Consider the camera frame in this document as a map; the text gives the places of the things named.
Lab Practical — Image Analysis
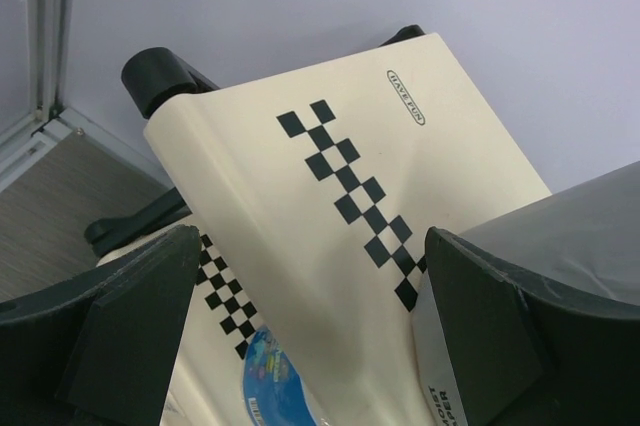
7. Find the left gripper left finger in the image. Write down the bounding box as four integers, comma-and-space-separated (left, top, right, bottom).
1, 226, 201, 425

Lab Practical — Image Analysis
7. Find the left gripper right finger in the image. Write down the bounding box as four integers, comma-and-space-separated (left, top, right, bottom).
424, 228, 639, 425

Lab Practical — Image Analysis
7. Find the white blue paper towel roll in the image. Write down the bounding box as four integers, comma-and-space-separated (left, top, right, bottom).
242, 326, 329, 426

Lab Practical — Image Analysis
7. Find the cream checkered three-tier shelf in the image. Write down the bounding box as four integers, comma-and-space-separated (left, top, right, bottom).
83, 24, 554, 426

